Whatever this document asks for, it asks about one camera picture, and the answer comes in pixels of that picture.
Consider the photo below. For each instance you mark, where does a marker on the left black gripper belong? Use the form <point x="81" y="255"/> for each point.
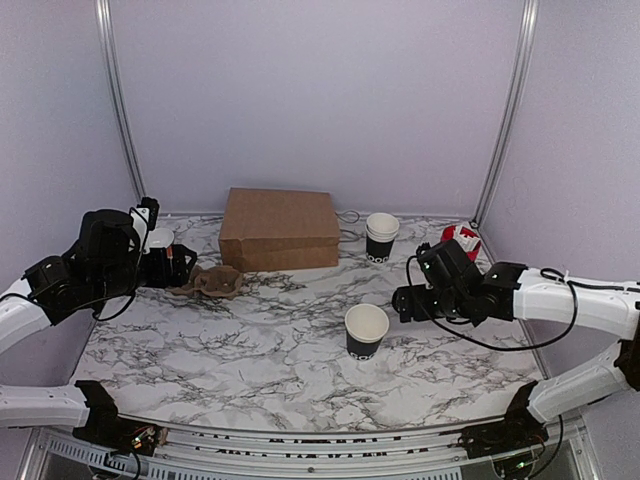
<point x="164" y="279"/>

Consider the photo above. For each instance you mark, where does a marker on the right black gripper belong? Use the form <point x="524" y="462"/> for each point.
<point x="421" y="311"/>

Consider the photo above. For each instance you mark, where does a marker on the single black paper cup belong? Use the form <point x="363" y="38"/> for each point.
<point x="366" y="326"/>

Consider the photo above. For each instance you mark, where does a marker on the stack of black paper cups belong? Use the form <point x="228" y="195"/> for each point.
<point x="381" y="232"/>

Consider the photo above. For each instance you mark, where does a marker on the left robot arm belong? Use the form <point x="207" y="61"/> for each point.
<point x="116" y="253"/>

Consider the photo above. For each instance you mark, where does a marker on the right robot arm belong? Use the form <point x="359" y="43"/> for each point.
<point x="455" y="289"/>

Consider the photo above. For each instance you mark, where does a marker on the orange and white bowl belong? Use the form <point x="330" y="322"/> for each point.
<point x="160" y="238"/>

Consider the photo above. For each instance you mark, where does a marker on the brown pulp cup carrier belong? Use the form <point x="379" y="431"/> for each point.
<point x="220" y="282"/>

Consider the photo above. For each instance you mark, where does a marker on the red cup with sugar packets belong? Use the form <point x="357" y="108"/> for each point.
<point x="468" y="239"/>

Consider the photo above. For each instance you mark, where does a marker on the brown paper bag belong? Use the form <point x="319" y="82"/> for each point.
<point x="266" y="230"/>

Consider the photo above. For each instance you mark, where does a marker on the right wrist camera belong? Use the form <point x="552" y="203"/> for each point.
<point x="425" y="253"/>

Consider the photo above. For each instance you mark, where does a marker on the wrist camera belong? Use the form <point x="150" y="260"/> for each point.
<point x="149" y="208"/>
<point x="425" y="253"/>

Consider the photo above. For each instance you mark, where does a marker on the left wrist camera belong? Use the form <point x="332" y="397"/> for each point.
<point x="149" y="208"/>

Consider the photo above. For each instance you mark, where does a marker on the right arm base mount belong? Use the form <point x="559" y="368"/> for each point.
<point x="518" y="429"/>

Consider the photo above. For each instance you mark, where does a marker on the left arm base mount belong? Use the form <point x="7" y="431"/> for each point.
<point x="105" y="427"/>

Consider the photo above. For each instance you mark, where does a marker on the front aluminium rail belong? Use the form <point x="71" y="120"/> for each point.
<point x="459" y="451"/>

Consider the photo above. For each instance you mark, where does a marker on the left aluminium frame post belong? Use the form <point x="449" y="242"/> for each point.
<point x="116" y="93"/>

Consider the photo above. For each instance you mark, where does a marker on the aluminium frame post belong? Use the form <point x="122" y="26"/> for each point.
<point x="116" y="93"/>
<point x="515" y="92"/>

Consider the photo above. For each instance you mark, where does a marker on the right aluminium frame post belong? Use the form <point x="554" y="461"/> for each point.
<point x="515" y="92"/>

